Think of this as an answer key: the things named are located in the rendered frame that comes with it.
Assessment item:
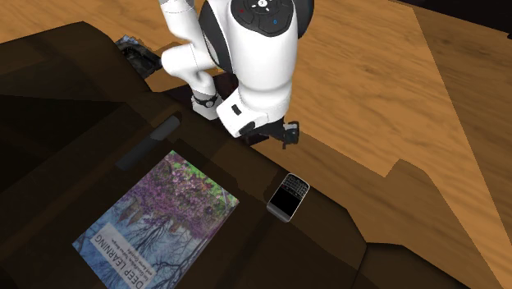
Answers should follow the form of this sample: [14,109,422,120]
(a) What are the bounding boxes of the black phone with keypad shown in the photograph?
[265,172,311,223]

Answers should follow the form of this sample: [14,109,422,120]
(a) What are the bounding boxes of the book with purple blossom cover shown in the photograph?
[71,149,241,289]

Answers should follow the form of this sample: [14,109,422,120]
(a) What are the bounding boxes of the black and grey lumpy object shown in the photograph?
[114,34,164,80]

